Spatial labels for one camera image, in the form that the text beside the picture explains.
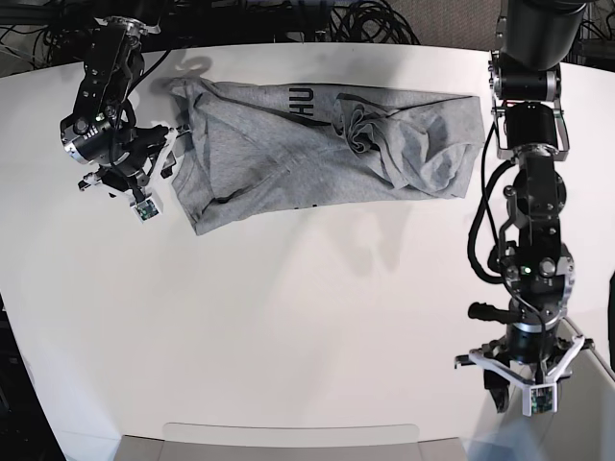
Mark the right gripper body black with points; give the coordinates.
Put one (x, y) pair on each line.
(131, 148)

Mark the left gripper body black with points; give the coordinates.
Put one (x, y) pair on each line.
(539, 351)

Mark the grey T-shirt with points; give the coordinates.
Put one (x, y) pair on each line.
(254, 149)

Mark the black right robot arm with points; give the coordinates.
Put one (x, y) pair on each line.
(102, 126)

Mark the blue translucent object corner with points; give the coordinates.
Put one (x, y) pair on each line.
(507, 436)

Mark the grey tray bottom edge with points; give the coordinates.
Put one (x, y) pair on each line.
(181, 441)

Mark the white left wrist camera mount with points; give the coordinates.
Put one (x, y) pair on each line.
(536, 398)

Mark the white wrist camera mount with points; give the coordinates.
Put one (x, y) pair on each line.
(145, 202)
(536, 398)

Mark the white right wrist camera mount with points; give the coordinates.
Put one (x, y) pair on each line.
(145, 202)

